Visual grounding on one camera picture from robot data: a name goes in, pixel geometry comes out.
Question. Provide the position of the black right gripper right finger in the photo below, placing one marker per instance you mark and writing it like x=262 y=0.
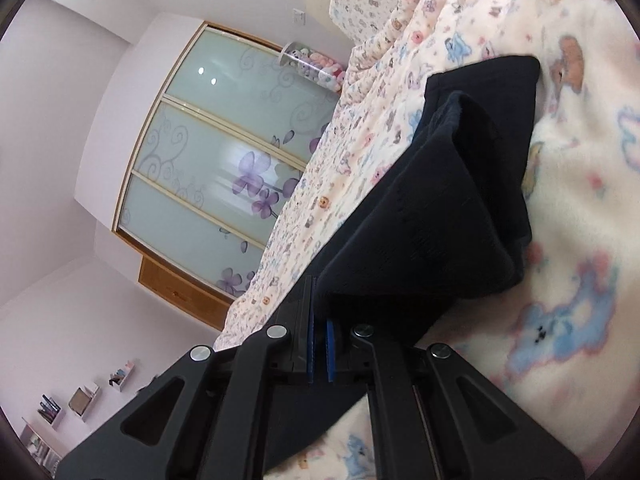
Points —
x=434 y=416

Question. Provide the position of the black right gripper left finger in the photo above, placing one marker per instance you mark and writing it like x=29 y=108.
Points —
x=232 y=414

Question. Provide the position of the dark navy pants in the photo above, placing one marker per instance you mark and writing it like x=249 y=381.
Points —
x=447 y=222

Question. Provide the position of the cartoon animal print fleece blanket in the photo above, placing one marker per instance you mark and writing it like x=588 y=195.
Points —
x=563 y=343

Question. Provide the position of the white bookshelf unit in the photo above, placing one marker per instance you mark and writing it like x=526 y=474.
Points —
x=44 y=454

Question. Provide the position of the floral glass sliding wardrobe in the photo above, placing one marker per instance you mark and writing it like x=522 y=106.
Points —
x=219 y=154

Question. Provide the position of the clear tube of plush toys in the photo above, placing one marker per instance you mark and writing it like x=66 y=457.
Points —
x=313 y=66

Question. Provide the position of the white wall shelf box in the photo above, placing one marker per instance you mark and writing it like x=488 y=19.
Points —
x=119 y=377

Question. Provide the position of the white wall shelf with frame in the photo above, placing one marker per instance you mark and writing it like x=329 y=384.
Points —
x=82 y=400

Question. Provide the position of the white wall shelf with books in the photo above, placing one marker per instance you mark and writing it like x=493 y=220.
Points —
x=49 y=411

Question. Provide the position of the white wall switch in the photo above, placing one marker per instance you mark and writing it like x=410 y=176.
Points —
x=299 y=17

